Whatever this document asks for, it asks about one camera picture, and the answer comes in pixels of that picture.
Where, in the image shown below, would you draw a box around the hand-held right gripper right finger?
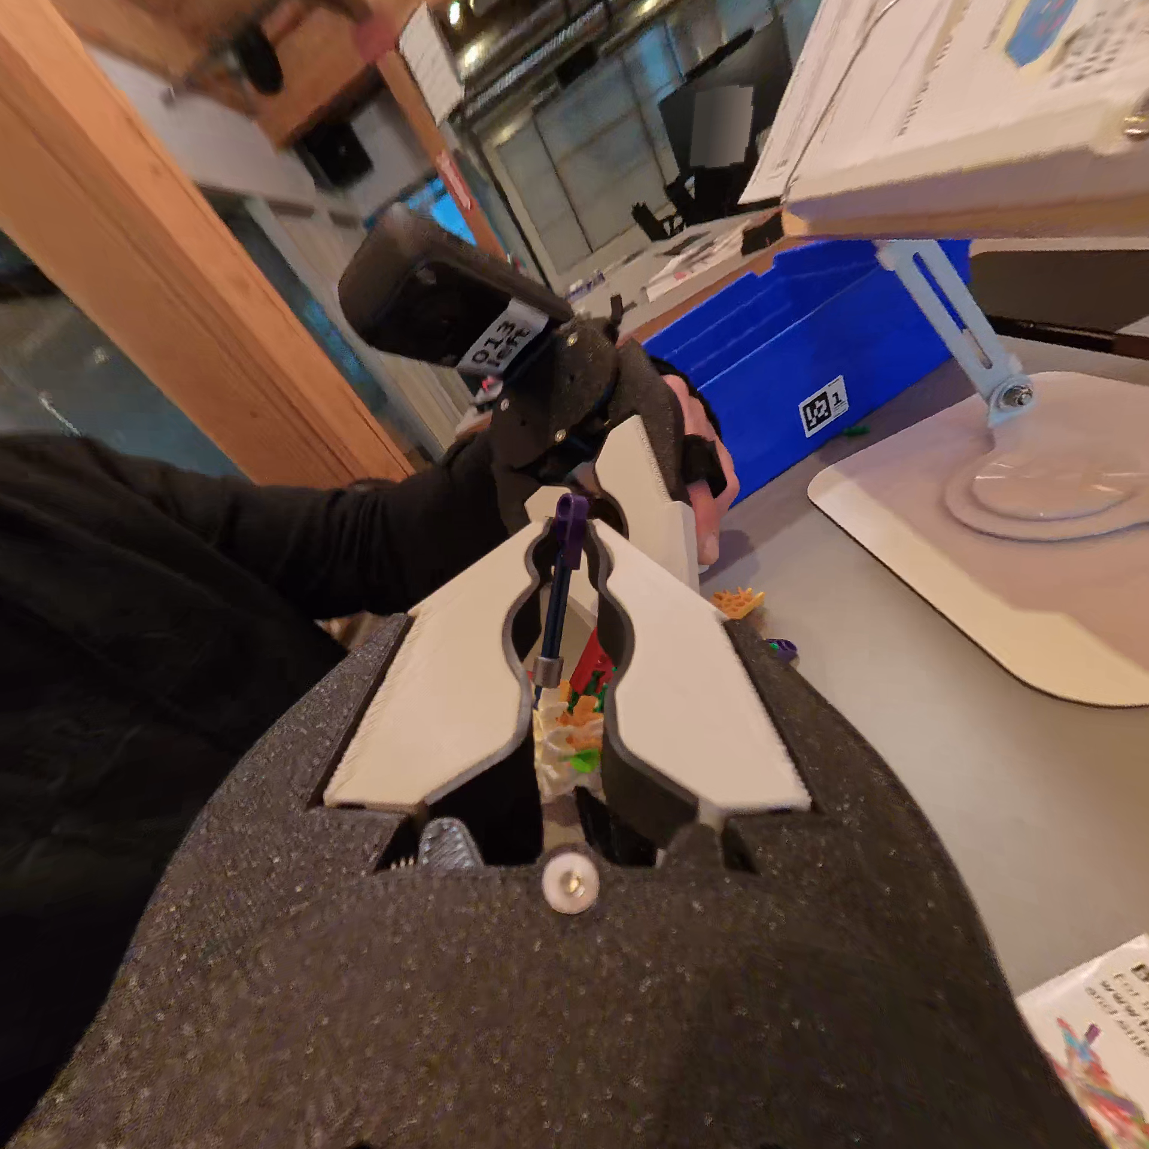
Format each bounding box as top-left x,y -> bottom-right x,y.
586,520 -> 813,829

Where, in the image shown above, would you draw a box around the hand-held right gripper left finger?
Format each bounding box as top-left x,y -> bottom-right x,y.
321,520 -> 558,814

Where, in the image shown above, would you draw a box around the small purple toy clip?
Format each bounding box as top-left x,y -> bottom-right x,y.
551,491 -> 589,569

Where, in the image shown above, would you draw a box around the blue toy rod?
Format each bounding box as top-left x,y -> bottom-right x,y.
537,539 -> 577,666

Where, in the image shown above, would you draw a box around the colourful construction toy model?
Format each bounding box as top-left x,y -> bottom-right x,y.
534,587 -> 799,801

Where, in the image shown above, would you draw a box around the blue parts bin with tag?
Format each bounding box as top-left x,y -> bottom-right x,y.
641,238 -> 976,510

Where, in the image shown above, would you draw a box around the person's left forearm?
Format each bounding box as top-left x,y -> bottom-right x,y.
161,444 -> 517,623

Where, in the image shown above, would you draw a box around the person's left hand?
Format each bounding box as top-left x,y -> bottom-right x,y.
664,373 -> 742,569

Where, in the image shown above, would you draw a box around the neighbouring grey table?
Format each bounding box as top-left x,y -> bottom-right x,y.
563,210 -> 793,340

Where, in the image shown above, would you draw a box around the papers on neighbouring table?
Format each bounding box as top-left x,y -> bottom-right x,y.
644,236 -> 748,303

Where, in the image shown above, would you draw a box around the black ceiling speaker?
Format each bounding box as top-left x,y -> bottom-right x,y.
226,20 -> 285,97

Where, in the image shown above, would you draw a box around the wooden column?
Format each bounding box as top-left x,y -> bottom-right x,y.
0,0 -> 416,488

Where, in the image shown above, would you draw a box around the white stand base board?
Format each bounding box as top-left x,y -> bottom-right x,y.
805,370 -> 1149,708

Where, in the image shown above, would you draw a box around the instruction sheet board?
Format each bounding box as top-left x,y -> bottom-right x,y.
739,0 -> 1149,241

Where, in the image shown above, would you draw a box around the printed instruction leaflet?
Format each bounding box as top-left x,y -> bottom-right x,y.
1015,933 -> 1149,1149

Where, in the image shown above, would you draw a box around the black wall speaker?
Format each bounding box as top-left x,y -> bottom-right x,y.
298,120 -> 375,191

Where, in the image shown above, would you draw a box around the white wall sign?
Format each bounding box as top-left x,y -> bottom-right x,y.
397,3 -> 464,124

